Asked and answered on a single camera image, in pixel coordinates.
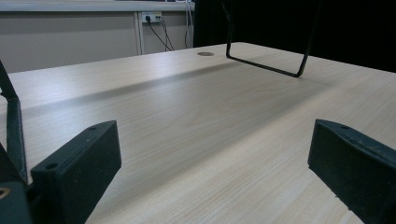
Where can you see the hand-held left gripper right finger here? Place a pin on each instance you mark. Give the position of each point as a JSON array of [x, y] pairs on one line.
[[358, 174]]

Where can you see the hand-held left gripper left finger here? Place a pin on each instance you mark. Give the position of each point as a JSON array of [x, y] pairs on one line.
[[81, 174]]

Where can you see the black metal shelf riser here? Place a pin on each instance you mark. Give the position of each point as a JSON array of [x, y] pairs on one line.
[[299, 74]]

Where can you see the black curtain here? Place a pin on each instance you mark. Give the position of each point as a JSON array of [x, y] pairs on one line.
[[342, 31]]

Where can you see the white wall socket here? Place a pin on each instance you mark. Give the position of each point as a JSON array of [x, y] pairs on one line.
[[152, 16]]

